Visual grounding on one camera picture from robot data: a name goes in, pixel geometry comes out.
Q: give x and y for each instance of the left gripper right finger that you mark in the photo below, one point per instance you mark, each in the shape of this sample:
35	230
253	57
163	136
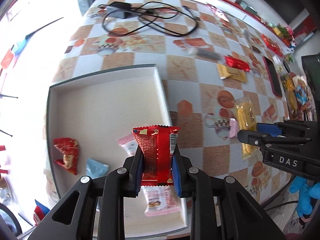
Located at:
222	208

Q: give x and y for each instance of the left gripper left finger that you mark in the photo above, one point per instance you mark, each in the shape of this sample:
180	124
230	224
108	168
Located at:
74	215

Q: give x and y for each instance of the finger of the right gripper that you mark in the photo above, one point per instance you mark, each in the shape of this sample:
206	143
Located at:
271	129
253	138

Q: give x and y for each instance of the yellow cake snack packet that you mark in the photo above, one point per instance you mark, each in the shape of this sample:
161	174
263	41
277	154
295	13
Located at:
246	120

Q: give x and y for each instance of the gold snack packet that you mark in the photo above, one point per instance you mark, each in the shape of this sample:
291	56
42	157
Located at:
226	72

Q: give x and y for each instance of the long red snack packet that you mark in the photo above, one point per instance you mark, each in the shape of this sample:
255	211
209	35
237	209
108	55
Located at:
237	63

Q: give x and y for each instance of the red patterned snack packet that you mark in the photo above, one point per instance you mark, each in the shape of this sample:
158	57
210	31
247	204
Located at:
157	143

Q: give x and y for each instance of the blue gloved right hand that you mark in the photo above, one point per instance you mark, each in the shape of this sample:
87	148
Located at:
306	193

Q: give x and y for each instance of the light blue snack packet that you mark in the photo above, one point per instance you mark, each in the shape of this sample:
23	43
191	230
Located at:
96	169

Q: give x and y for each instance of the red case smartphone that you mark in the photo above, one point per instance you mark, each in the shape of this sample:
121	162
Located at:
273	77

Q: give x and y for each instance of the pink white snack packet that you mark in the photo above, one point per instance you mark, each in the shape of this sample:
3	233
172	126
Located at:
160	200

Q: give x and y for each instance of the crumpled red snack packet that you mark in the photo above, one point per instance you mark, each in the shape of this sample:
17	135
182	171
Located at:
69	148

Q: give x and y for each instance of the small pink snack packet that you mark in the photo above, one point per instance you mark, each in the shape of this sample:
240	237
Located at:
129	144

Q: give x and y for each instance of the grey white storage tray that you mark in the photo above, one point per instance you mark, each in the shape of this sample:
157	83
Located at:
97	110

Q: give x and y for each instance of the grey transparent snack packet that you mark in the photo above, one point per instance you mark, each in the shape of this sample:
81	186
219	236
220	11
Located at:
206	53

